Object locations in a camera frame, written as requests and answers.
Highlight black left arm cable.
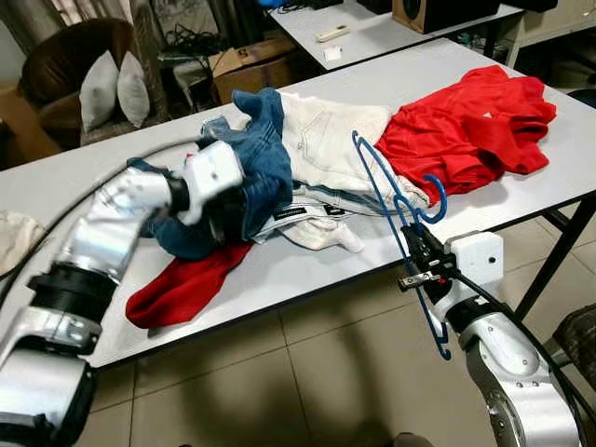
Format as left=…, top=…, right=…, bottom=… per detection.
left=0, top=138, right=204, bottom=304

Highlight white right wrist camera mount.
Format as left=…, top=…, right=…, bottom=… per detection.
left=433, top=231, right=505, bottom=313

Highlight plaid seat cushion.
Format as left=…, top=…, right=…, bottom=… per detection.
left=556, top=305, right=596, bottom=385

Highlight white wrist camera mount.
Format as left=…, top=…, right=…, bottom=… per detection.
left=433, top=231, right=505, bottom=313
left=175, top=140, right=246, bottom=227

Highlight cream white garment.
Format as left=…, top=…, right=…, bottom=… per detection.
left=0, top=210, right=46, bottom=278

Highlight red folded garment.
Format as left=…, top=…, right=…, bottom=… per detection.
left=126, top=240, right=255, bottom=330

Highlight red t-shirt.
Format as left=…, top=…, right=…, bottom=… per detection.
left=374, top=65, right=558, bottom=203

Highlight black cable tangle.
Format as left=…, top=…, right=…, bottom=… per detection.
left=158, top=23, right=229, bottom=113

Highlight white remote control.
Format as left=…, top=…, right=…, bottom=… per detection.
left=316, top=25, right=351, bottom=44

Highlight grey curtain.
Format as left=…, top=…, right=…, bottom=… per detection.
left=0, top=0, right=71, bottom=55
left=130, top=0, right=173, bottom=122

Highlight white denim trousers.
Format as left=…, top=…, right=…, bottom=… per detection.
left=278, top=91, right=431, bottom=210

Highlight white desk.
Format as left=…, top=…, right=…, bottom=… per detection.
left=517, top=0, right=596, bottom=89

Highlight brown armchair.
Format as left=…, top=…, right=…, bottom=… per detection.
left=19, top=17, right=155, bottom=148

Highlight wooden speaker box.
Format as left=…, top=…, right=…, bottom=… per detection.
left=391, top=0, right=504, bottom=35

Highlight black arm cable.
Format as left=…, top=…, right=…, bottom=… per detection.
left=445, top=270, right=596, bottom=447
left=0, top=138, right=204, bottom=304

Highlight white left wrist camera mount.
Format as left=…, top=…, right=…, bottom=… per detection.
left=175, top=140, right=246, bottom=227

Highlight dark blue round stool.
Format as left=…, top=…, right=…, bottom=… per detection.
left=566, top=88, right=596, bottom=109

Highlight light denim garment with label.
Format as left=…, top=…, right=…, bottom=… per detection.
left=250, top=183, right=415, bottom=245

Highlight white table with speaker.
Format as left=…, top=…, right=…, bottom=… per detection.
left=268, top=0, right=527, bottom=74

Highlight blue plastic hanger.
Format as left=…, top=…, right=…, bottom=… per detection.
left=351, top=130, right=454, bottom=361

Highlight printed cardboard box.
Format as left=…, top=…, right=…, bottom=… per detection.
left=210, top=37, right=299, bottom=103

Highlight small white cloth piece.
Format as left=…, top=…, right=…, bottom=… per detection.
left=278, top=219, right=366, bottom=254

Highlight plain cardboard box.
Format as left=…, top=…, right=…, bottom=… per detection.
left=0, top=82, right=61, bottom=170

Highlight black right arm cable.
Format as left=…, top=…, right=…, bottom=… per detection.
left=445, top=270, right=596, bottom=447

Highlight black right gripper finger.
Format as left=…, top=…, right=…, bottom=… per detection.
left=400, top=222, right=440, bottom=260

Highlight grey pillow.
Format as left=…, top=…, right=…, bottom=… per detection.
left=79, top=49, right=120, bottom=132
left=116, top=51, right=152, bottom=129

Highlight white table with black legs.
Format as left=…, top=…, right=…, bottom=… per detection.
left=0, top=37, right=596, bottom=369

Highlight dark blue jeans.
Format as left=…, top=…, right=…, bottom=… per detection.
left=126, top=88, right=295, bottom=262

